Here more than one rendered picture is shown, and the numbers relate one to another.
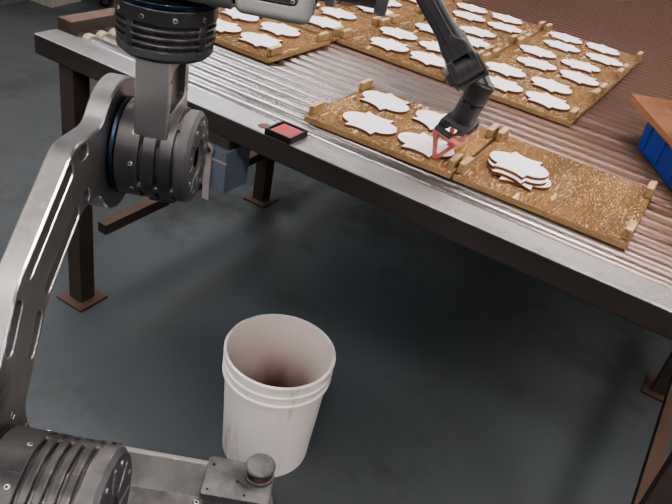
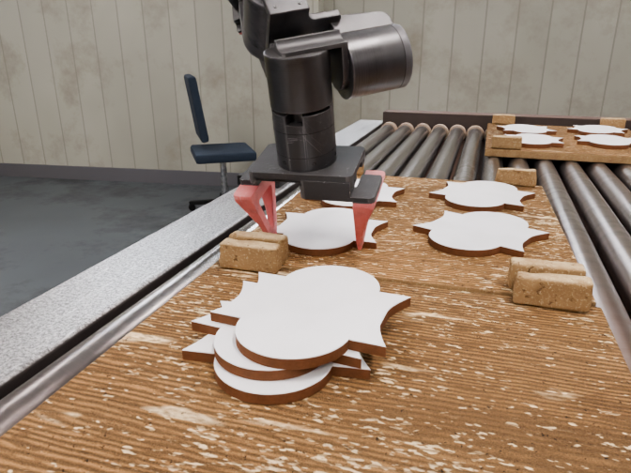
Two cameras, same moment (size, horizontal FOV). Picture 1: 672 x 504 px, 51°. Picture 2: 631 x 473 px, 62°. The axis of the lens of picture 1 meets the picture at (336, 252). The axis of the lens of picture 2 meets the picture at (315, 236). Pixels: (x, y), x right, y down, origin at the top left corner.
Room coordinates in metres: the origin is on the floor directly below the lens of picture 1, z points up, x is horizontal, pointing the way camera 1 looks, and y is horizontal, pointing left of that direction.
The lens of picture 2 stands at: (1.53, -0.73, 1.14)
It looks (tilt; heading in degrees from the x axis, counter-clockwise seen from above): 20 degrees down; 82
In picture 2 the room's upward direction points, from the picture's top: straight up
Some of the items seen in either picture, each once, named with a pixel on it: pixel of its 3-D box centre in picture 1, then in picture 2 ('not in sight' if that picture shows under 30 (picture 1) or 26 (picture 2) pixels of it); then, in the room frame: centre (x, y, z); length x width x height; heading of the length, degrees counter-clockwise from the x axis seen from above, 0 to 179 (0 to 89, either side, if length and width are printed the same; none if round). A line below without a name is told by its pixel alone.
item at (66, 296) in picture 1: (78, 192); not in sight; (1.91, 0.85, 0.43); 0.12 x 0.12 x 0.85; 64
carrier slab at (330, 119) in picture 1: (404, 126); (413, 220); (1.74, -0.11, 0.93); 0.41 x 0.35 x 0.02; 66
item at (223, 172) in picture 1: (215, 161); not in sight; (1.65, 0.36, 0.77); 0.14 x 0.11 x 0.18; 64
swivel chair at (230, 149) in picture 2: not in sight; (219, 145); (1.39, 3.03, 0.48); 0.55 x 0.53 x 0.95; 169
